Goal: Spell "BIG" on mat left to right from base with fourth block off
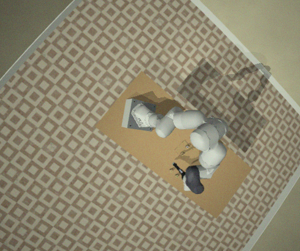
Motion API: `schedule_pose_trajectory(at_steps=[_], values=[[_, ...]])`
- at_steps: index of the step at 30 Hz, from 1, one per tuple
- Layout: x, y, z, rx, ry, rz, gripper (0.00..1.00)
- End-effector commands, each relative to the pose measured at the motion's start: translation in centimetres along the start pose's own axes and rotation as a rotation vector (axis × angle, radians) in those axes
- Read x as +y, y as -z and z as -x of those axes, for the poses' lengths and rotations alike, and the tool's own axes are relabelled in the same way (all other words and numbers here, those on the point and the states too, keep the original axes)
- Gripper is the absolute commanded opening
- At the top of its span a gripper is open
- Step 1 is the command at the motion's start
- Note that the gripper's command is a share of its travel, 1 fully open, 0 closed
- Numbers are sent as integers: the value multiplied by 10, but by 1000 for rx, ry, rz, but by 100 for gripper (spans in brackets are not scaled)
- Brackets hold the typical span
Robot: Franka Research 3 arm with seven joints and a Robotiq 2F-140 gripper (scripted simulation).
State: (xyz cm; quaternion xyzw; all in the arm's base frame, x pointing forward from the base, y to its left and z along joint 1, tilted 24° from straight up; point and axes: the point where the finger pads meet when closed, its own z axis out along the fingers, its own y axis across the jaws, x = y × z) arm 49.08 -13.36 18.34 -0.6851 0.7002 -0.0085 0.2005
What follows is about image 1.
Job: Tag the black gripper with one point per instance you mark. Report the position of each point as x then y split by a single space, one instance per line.
180 170

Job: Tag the tan flat mat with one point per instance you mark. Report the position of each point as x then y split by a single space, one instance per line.
181 148

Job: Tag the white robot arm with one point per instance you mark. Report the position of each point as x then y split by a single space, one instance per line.
205 137

